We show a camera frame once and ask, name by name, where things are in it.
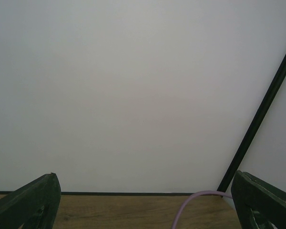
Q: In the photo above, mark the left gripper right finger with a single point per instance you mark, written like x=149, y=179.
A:
x=258, y=204

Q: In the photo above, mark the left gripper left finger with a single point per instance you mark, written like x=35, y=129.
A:
x=33, y=206

